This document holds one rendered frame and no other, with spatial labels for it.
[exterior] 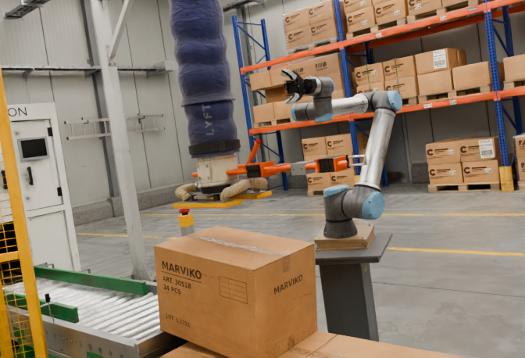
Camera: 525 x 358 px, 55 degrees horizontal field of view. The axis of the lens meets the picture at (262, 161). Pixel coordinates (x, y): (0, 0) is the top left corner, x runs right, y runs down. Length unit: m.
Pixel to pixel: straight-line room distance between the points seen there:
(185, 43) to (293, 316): 1.22
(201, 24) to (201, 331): 1.28
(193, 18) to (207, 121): 0.43
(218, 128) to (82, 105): 10.48
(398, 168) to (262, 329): 9.31
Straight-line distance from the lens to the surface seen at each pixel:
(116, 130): 5.69
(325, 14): 10.44
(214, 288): 2.12
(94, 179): 12.50
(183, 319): 2.34
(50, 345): 3.17
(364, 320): 2.94
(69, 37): 12.76
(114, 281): 3.54
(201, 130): 2.15
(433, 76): 9.38
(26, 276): 2.95
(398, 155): 11.13
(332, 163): 1.82
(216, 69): 2.16
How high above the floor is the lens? 1.43
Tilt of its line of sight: 3 degrees down
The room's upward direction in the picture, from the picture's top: 8 degrees counter-clockwise
